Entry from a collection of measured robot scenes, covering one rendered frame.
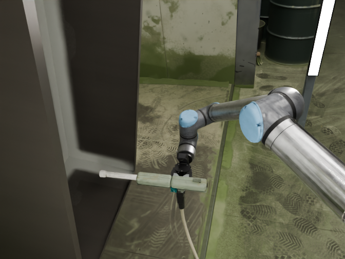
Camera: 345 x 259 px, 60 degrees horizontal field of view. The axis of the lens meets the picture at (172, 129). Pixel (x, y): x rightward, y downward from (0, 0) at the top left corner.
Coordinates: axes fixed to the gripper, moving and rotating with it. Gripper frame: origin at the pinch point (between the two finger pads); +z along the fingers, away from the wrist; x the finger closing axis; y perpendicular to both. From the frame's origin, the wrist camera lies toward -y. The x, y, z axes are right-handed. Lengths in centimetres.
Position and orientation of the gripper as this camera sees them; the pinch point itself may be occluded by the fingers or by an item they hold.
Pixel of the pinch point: (178, 188)
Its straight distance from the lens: 134.0
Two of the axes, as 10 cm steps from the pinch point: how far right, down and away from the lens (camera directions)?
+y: 0.7, 7.3, 6.8
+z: -1.7, 6.8, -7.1
